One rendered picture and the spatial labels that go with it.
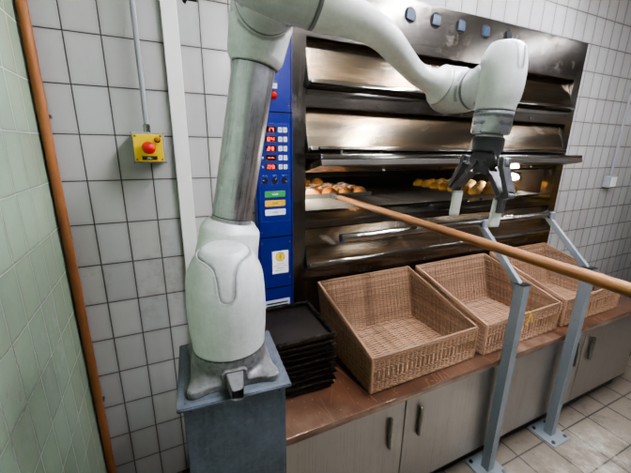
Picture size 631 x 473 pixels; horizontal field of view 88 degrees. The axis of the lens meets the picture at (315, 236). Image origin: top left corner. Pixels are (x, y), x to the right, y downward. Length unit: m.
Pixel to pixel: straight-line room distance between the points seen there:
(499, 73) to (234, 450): 1.00
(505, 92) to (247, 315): 0.75
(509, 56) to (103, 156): 1.21
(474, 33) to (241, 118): 1.49
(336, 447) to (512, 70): 1.24
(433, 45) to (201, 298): 1.57
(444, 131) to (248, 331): 1.52
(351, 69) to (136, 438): 1.82
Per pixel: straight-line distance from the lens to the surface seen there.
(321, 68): 1.51
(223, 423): 0.78
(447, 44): 1.93
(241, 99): 0.82
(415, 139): 1.76
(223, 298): 0.65
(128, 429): 1.78
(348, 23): 0.75
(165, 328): 1.52
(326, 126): 1.51
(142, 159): 1.26
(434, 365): 1.53
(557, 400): 2.26
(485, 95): 0.92
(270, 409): 0.78
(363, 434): 1.40
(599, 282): 0.98
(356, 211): 1.61
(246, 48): 0.83
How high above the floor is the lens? 1.47
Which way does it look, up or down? 15 degrees down
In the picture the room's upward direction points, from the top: 1 degrees clockwise
